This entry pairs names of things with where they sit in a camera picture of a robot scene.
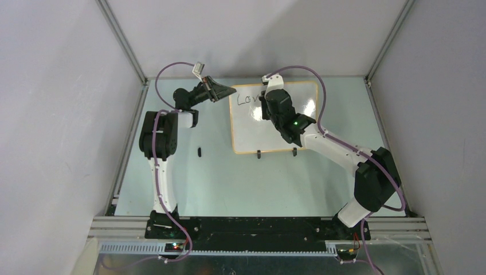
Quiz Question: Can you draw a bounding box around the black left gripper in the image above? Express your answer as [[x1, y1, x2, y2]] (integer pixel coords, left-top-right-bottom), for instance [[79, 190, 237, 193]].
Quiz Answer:
[[188, 76, 235, 108]]

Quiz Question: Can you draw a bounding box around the yellow framed whiteboard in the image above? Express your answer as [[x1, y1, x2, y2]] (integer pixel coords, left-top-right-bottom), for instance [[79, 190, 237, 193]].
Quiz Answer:
[[229, 81, 319, 154]]

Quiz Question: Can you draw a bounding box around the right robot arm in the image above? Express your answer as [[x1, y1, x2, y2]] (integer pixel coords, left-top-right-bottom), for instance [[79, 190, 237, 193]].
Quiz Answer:
[[258, 89, 405, 239]]

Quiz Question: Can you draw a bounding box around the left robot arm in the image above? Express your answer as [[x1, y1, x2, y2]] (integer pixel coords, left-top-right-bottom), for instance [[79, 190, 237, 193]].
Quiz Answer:
[[139, 76, 236, 239]]

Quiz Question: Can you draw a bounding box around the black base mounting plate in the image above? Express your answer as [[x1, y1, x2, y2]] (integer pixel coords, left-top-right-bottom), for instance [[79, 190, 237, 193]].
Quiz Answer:
[[144, 215, 371, 253]]

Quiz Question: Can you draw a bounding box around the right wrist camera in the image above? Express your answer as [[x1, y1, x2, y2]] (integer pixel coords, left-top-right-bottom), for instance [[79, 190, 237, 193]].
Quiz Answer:
[[261, 73, 284, 93]]

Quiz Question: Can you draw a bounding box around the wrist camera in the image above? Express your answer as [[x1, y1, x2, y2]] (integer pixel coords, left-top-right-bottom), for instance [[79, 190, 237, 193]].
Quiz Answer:
[[261, 73, 284, 93], [192, 62, 205, 76]]

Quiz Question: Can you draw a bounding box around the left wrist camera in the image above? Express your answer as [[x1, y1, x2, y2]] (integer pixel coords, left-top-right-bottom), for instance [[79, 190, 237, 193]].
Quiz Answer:
[[192, 62, 205, 76]]

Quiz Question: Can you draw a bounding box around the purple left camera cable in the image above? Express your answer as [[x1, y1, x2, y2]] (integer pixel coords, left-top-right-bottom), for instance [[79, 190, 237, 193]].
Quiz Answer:
[[101, 60, 198, 265]]

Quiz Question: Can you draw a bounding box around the purple camera cable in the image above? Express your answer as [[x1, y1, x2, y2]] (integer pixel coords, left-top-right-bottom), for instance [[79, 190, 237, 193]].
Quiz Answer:
[[265, 65, 407, 275], [101, 60, 198, 265]]

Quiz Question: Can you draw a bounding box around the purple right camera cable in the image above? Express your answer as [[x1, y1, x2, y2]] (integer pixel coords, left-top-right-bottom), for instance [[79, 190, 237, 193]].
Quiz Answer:
[[265, 65, 407, 275]]

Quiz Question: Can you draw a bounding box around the aluminium frame rail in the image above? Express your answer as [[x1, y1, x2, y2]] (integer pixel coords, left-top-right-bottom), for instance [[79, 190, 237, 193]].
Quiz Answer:
[[96, 1, 148, 216]]

